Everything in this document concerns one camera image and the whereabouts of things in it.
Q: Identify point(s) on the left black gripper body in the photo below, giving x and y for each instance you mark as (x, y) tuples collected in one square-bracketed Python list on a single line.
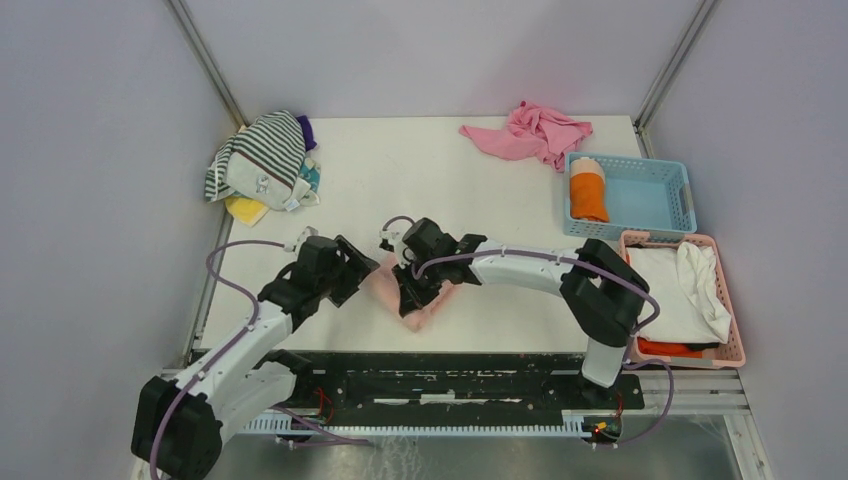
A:
[(325, 283)]

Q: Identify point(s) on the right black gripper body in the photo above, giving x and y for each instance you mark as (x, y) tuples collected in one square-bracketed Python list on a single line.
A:
[(433, 275)]

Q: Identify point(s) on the light pink towel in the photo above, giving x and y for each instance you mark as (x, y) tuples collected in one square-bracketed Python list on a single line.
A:
[(384, 287)]

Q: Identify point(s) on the orange cartoon towel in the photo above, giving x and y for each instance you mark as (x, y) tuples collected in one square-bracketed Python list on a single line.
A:
[(587, 182)]

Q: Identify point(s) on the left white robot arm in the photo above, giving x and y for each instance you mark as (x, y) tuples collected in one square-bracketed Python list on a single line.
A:
[(182, 423)]

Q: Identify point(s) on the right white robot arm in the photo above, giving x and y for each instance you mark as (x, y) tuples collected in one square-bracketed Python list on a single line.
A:
[(604, 294)]

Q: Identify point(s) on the yellow cloth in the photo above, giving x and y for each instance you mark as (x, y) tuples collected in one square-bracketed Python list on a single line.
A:
[(247, 211)]

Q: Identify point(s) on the teal patterned cloth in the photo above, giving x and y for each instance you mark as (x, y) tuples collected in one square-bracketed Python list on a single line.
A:
[(305, 190)]

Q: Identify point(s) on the striped cloth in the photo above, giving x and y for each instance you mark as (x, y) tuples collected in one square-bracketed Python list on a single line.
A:
[(261, 162)]

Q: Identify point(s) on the purple cloth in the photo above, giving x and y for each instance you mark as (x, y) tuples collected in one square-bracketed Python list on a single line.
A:
[(307, 132)]

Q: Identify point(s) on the pink crumpled towel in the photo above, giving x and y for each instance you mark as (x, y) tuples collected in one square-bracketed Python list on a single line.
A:
[(532, 130)]

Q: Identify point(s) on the blue plastic basket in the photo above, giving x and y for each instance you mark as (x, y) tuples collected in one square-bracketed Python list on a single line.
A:
[(646, 195)]

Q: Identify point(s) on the orange cloth in basket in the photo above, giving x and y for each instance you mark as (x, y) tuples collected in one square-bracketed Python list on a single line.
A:
[(664, 349)]

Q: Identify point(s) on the white cloth in basket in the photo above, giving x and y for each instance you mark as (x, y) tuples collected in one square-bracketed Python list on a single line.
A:
[(683, 282)]

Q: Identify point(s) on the pink plastic basket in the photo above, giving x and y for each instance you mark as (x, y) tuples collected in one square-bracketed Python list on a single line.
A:
[(728, 355)]

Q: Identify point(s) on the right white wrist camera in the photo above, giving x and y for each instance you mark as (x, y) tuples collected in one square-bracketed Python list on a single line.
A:
[(392, 241)]

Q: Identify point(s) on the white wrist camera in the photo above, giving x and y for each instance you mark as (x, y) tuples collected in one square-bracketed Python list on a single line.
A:
[(294, 246), (392, 241)]

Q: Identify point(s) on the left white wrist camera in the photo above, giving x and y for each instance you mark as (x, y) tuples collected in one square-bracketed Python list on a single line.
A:
[(294, 246)]

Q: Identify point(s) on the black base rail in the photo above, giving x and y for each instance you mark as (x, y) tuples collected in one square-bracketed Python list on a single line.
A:
[(450, 389)]

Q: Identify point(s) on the white slotted cable duct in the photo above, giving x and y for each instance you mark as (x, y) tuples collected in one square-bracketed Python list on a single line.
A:
[(281, 424)]

